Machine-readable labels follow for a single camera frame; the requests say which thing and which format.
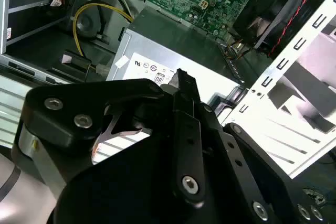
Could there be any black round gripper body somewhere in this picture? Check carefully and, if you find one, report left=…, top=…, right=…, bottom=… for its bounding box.
left=49, top=129, right=253, bottom=224

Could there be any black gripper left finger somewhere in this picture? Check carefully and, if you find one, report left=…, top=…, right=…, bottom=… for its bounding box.
left=19, top=68, right=207, bottom=205

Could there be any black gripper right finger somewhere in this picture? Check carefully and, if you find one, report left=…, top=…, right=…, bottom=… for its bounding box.
left=183, top=73, right=329, bottom=224

